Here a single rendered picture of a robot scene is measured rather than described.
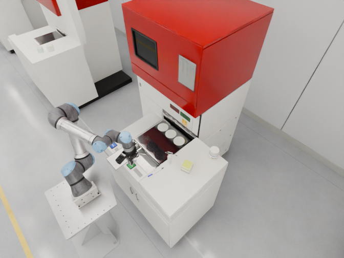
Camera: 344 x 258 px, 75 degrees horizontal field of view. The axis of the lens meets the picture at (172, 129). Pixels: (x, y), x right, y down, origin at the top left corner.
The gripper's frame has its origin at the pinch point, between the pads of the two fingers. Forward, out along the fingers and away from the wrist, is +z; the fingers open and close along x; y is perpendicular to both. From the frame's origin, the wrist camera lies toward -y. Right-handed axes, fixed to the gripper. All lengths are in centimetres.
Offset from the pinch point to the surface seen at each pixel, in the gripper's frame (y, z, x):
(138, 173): 0.8, 2.1, -9.7
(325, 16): 207, -60, -29
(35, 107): -25, 97, 245
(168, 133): 46.1, 7.6, 7.6
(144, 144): 23.0, 7.7, 13.4
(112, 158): -6.6, 1.3, 14.6
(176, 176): 20.1, 1.2, -31.1
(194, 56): 53, -76, -10
